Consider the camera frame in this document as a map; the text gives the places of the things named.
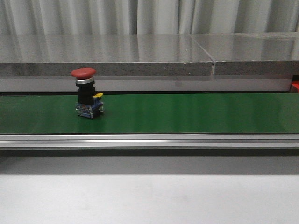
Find red mushroom push button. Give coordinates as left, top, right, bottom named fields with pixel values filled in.
left=71, top=67, right=104, bottom=119

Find green conveyor belt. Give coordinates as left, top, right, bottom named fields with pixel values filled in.
left=0, top=93, right=299, bottom=134

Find grey stone slab shelf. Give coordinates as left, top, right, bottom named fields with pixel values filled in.
left=0, top=33, right=299, bottom=78

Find red plastic tray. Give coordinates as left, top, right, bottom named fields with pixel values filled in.
left=291, top=80, right=299, bottom=93

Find grey curtain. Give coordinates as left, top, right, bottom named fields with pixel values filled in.
left=0, top=0, right=299, bottom=35

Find aluminium conveyor side rail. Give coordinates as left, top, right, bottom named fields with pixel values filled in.
left=0, top=134, right=299, bottom=150

